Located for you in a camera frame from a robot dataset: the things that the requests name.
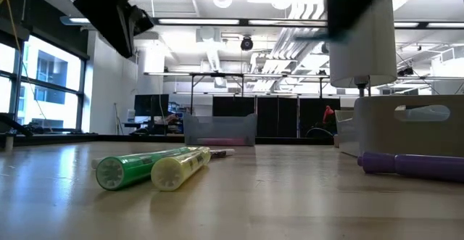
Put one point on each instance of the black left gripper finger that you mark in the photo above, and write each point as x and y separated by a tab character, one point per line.
112	26
142	20

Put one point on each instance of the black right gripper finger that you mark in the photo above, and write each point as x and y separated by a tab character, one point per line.
348	17

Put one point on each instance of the white plastic bin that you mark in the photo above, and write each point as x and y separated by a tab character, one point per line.
373	135

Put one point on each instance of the green highlighter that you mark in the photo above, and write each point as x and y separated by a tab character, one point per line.
137	165

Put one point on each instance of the yellow highlighter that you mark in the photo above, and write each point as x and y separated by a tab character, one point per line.
181	167

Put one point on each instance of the long ceiling light strip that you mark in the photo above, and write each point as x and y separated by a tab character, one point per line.
79	20
286	22
199	21

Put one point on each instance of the white shade table lamp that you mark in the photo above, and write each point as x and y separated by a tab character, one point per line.
366	58

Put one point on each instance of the white ceiling ducts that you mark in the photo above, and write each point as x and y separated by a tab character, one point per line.
290	51

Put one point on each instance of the black computer monitor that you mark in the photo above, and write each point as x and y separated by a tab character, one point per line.
150	105

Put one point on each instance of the large glass window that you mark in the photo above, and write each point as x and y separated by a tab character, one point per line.
54	106

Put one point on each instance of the person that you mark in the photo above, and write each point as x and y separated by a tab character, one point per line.
328	114

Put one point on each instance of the cluttered office desk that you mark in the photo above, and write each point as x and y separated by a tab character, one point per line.
170	122

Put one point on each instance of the grey translucent plastic bin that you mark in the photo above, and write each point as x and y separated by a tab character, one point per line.
217	125

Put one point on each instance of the plum and white marker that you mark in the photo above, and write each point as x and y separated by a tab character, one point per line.
221	153

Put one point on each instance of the purple highlighter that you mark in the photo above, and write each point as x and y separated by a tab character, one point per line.
417	165

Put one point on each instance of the black metal gantry frame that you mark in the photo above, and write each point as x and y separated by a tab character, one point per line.
217	75

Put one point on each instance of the black ceiling camera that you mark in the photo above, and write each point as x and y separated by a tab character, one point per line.
246	43

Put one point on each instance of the black aluminium table frame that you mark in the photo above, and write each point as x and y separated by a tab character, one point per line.
108	137

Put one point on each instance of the black partition wall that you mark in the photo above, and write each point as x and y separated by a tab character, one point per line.
279	116

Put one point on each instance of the black frame strut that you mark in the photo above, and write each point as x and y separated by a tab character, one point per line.
14	124

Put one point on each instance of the small white post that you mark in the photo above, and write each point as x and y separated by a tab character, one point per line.
9	144

